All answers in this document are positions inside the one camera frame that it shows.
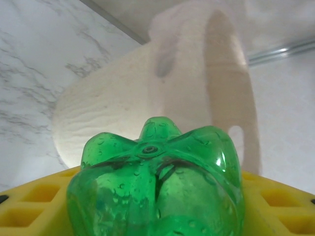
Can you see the beige round plastic bin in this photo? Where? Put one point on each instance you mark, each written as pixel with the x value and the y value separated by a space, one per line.
pixel 123 98

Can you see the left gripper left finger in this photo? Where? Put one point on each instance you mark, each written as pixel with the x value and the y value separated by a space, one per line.
pixel 32 204

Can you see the green plastic bottle yellow cap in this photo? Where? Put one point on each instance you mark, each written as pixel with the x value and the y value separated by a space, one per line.
pixel 147 196

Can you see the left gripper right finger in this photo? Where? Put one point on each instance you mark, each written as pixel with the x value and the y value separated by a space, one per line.
pixel 283 209

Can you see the aluminium table edge rail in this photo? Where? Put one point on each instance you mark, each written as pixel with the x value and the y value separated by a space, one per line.
pixel 283 51

